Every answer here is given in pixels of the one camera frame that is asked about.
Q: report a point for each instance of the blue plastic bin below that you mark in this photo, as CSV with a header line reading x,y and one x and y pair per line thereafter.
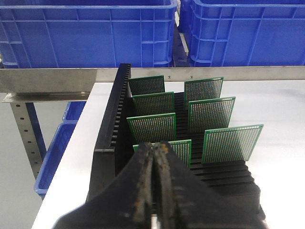
x,y
57,147

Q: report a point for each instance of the metal table edge rail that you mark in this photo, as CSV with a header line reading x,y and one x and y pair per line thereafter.
x,y
67,84

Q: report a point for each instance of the blue plastic crate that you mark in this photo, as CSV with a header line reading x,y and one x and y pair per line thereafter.
x,y
86,33
243,32

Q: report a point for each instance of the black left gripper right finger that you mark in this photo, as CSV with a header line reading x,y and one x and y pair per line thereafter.
x,y
185,202

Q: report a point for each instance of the black slotted board rack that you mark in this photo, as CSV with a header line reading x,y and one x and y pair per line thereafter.
x,y
113,150

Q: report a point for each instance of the green perforated circuit board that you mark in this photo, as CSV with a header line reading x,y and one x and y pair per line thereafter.
x,y
153,128
202,89
182,149
147,85
230,144
209,114
154,104

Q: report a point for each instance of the perforated metal shelf post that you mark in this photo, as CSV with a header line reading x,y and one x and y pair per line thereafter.
x,y
30,132

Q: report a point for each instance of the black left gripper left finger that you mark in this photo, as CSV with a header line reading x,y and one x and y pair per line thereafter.
x,y
125,204

